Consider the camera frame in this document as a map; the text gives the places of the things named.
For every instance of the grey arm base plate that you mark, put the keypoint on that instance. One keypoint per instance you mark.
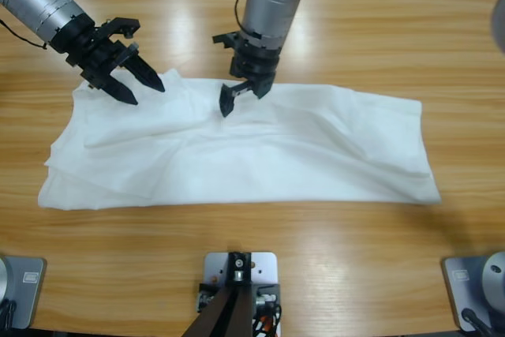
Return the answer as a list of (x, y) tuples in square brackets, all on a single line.
[(27, 301), (453, 297)]

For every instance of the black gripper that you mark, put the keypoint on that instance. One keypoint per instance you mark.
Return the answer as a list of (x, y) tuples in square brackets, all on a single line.
[(254, 61), (88, 55)]

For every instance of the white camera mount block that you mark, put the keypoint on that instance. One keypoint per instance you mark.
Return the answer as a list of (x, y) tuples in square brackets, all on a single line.
[(264, 270)]

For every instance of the white t-shirt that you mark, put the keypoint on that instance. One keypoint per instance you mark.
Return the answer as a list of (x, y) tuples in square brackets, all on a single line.
[(256, 155)]

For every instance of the dark camera post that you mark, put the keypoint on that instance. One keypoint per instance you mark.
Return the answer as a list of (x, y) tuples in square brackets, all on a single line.
[(233, 305)]

